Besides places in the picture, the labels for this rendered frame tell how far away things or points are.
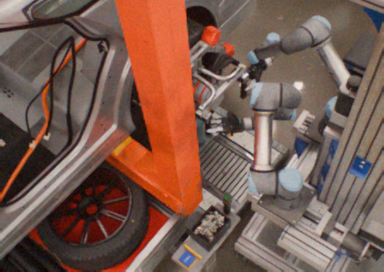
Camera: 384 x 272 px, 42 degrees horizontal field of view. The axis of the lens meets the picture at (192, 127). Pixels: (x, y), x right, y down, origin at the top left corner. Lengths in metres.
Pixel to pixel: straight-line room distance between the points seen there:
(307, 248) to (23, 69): 1.84
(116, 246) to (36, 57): 1.18
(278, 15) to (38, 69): 2.33
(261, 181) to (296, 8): 2.50
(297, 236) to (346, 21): 2.42
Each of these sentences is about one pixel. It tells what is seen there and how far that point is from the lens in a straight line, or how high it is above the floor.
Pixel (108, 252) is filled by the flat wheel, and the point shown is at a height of 0.50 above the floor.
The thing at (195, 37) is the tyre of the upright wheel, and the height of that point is 1.14.
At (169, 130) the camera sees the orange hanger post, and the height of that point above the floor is 1.46.
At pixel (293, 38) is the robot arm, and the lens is 2.63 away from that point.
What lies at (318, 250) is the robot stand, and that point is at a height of 0.73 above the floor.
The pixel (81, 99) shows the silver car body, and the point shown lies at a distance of 2.80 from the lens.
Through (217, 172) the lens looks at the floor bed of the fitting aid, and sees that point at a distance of 3.54.
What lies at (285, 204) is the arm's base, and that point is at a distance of 2.56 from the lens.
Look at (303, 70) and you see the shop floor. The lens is 4.16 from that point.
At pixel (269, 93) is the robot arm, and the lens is 2.34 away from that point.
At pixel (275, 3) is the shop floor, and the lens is 4.66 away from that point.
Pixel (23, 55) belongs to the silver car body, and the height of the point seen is 1.02.
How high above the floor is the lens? 3.19
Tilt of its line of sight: 57 degrees down
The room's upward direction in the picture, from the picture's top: 6 degrees counter-clockwise
